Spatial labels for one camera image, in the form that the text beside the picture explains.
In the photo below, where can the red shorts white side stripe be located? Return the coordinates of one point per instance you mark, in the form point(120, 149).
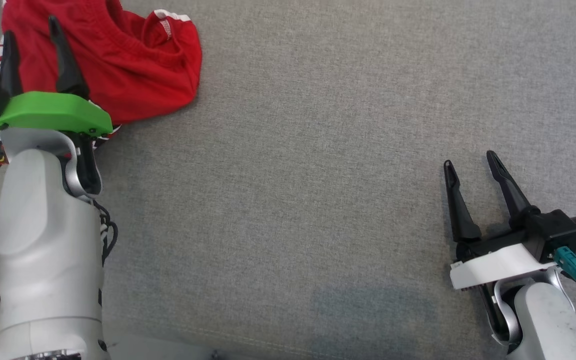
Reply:
point(128, 65)

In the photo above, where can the grey fabric sofa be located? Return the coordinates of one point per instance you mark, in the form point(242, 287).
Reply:
point(318, 175)

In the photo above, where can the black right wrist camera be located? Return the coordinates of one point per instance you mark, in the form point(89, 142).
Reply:
point(558, 232)

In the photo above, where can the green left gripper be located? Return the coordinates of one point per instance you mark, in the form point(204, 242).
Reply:
point(48, 112)

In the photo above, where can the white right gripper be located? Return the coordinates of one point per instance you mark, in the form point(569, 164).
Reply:
point(498, 265)

